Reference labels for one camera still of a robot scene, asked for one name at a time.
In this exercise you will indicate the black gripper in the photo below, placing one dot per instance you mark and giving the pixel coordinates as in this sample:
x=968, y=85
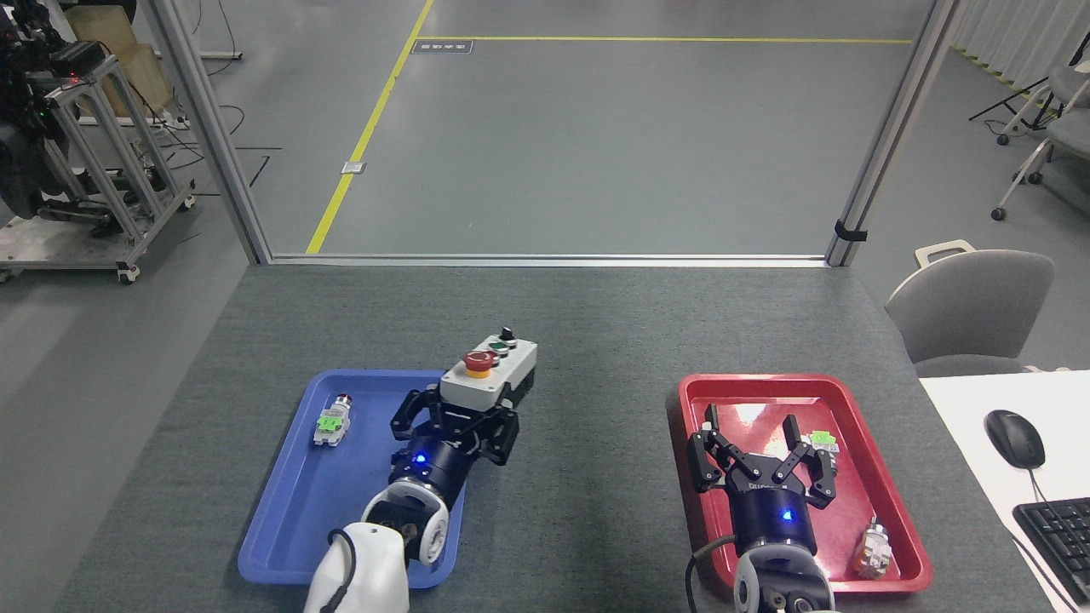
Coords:
x=771, y=518
x=438, y=460

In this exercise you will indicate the grey control box with buttons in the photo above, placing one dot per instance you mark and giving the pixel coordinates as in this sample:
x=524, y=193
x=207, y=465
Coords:
x=498, y=383

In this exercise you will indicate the cardboard box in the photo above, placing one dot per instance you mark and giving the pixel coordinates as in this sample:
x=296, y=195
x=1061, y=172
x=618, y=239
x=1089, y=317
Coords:
x=136, y=64

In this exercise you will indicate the red plastic tray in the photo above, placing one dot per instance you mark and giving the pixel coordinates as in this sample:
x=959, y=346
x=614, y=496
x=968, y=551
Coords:
x=869, y=477

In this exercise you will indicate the blue plastic tray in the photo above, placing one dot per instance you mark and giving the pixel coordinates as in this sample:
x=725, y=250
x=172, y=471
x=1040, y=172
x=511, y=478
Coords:
x=298, y=502

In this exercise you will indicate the white desk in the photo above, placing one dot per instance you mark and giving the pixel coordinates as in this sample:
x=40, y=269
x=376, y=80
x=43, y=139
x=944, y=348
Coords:
x=962, y=426

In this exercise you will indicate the black computer mouse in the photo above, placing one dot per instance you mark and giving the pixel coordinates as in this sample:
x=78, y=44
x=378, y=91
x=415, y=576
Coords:
x=1015, y=438

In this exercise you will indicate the grey office chair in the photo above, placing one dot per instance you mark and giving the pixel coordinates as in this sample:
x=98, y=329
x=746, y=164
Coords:
x=971, y=306

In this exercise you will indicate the silver floor outlet plate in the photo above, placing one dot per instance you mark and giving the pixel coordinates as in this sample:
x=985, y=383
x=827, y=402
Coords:
x=353, y=167

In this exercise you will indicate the black keyboard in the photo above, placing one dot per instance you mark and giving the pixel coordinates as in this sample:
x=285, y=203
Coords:
x=1060, y=545

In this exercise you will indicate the white power strip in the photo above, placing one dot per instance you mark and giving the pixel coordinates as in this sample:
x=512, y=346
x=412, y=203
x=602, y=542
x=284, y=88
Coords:
x=176, y=122

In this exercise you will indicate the aluminium cart on wheels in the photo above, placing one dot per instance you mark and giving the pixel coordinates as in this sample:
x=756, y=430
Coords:
x=102, y=170

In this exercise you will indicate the black tripod stand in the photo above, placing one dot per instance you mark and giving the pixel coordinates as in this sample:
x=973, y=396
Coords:
x=1013, y=100

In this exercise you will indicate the grey chair with white legs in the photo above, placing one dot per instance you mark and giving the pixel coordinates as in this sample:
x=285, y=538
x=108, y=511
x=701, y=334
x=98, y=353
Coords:
x=1069, y=136
x=1069, y=85

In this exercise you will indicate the black machine on cart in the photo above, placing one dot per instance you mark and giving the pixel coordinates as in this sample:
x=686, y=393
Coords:
x=21, y=162

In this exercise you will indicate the white curtain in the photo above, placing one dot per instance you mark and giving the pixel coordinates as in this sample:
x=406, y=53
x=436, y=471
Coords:
x=1030, y=34

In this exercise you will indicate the white switch with green block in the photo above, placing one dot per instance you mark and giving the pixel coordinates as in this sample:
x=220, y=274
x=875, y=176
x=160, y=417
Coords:
x=823, y=441

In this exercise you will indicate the red-capped switch with green block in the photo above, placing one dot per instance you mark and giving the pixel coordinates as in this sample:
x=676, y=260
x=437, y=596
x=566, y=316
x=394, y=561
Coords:
x=330, y=423

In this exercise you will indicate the silver switch with orange contacts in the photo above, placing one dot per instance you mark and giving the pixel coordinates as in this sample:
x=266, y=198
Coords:
x=874, y=552

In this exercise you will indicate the silver frame rail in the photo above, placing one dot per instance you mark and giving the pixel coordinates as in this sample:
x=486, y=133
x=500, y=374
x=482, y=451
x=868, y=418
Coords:
x=545, y=260

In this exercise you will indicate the silver frame post with clip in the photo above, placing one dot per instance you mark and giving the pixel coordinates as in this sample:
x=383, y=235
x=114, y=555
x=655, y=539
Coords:
x=890, y=136

